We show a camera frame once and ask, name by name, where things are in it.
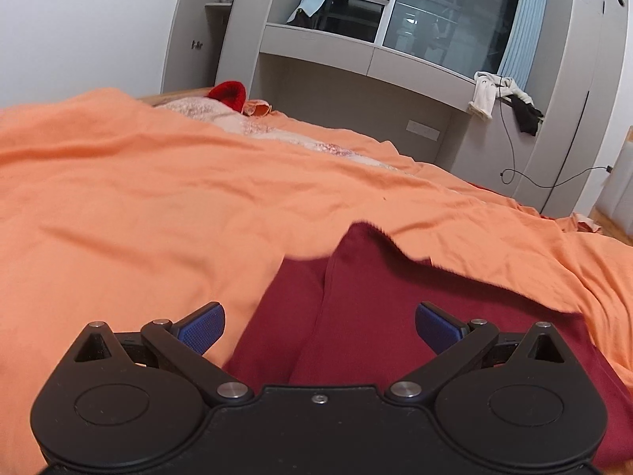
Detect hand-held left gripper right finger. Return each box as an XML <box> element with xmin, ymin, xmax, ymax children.
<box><xmin>385</xmin><ymin>302</ymin><xmax>565</xmax><ymax>405</ymax></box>

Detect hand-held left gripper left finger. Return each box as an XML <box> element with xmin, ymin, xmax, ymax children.
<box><xmin>73</xmin><ymin>302</ymin><xmax>254</xmax><ymax>405</ymax></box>

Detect maroon knit sweater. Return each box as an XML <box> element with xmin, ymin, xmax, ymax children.
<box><xmin>222</xmin><ymin>220</ymin><xmax>633</xmax><ymax>475</ymax></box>

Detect orange blanket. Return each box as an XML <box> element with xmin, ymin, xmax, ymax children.
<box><xmin>0</xmin><ymin>87</ymin><xmax>633</xmax><ymax>475</ymax></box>

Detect pale patterned pillow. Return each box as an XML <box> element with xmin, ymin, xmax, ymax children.
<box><xmin>152</xmin><ymin>96</ymin><xmax>413</xmax><ymax>175</ymax></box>

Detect black cloth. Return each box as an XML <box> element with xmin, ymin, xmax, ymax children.
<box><xmin>509</xmin><ymin>93</ymin><xmax>545</xmax><ymax>136</ymax></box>

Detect padded headboard with wooden rim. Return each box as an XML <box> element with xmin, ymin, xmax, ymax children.
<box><xmin>596</xmin><ymin>126</ymin><xmax>633</xmax><ymax>238</ymax></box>

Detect white cloth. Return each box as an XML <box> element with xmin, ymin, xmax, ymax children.
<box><xmin>468</xmin><ymin>71</ymin><xmax>536</xmax><ymax>120</ymax></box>

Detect red knit hat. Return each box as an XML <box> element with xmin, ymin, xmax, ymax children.
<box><xmin>207</xmin><ymin>80</ymin><xmax>247</xmax><ymax>113</ymax></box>

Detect grey built-in wardrobe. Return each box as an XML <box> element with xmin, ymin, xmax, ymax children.
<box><xmin>161</xmin><ymin>0</ymin><xmax>630</xmax><ymax>219</ymax></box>

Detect dark cloth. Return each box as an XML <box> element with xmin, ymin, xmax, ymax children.
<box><xmin>286</xmin><ymin>7</ymin><xmax>317</xmax><ymax>29</ymax></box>

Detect black cable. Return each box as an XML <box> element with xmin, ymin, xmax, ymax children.
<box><xmin>497</xmin><ymin>78</ymin><xmax>615</xmax><ymax>190</ymax></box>

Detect white wall socket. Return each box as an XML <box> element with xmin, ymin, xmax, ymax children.
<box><xmin>406</xmin><ymin>119</ymin><xmax>440</xmax><ymax>141</ymax></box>

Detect window with grey frame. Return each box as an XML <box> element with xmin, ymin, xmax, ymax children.
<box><xmin>316</xmin><ymin>0</ymin><xmax>526</xmax><ymax>76</ymax></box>

